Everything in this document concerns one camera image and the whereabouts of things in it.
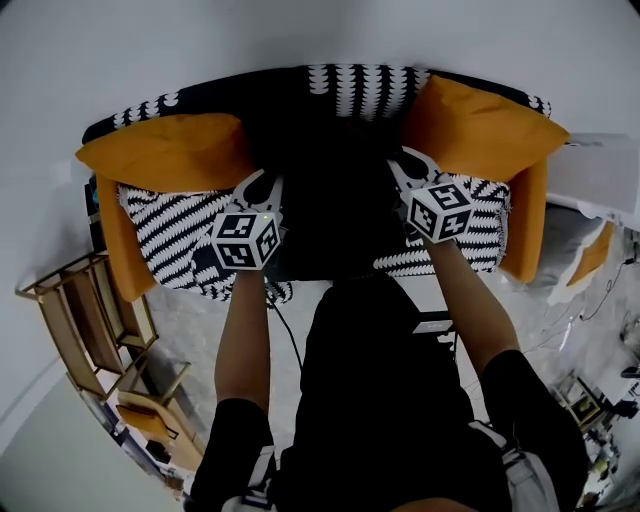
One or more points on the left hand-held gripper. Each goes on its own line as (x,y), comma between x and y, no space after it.
(240,240)

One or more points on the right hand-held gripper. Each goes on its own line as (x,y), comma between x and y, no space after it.
(440,212)

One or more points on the black garment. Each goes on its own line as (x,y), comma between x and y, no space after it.
(330,210)

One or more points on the person's left forearm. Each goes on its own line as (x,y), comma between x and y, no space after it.
(240,340)

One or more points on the person's right forearm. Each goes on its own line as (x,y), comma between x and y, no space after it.
(470,310)

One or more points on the large orange pillow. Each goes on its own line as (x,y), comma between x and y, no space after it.
(480,130)
(160,150)

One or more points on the black chest-mounted screen device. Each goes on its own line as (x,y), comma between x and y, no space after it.
(432,327)

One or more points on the grey beanbag chair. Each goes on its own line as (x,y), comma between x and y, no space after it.
(560,250)

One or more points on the orange beanbag cushion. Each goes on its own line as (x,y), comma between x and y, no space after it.
(592,255)

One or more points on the person's black shirt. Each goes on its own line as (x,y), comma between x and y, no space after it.
(380,400)

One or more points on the wooden shelf rack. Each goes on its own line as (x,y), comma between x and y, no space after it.
(62,325)

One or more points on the orange chair cushion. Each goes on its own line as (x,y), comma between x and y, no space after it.
(140,420)

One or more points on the wooden side table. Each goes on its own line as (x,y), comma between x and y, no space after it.
(185,440)

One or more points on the small black box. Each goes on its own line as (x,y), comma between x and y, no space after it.
(157,450)

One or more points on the small open box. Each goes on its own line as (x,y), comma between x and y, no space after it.
(582,405)

